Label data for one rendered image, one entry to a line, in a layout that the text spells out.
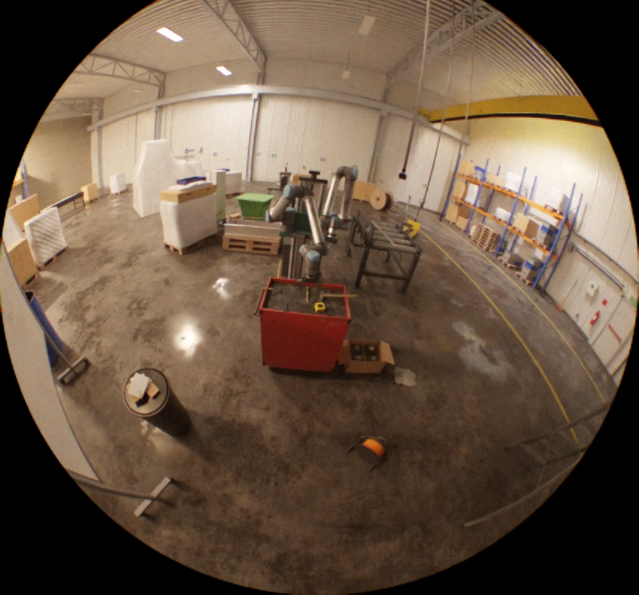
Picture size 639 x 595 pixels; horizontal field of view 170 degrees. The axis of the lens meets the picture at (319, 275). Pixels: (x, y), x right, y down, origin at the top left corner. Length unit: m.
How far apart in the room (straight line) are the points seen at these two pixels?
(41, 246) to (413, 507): 8.52
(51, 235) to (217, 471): 6.94
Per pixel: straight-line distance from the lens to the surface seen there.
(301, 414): 2.22
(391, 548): 2.35
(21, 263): 7.08
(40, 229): 7.41
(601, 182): 11.11
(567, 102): 8.50
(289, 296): 1.88
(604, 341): 10.10
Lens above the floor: 2.07
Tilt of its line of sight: 32 degrees down
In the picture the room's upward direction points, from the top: 10 degrees clockwise
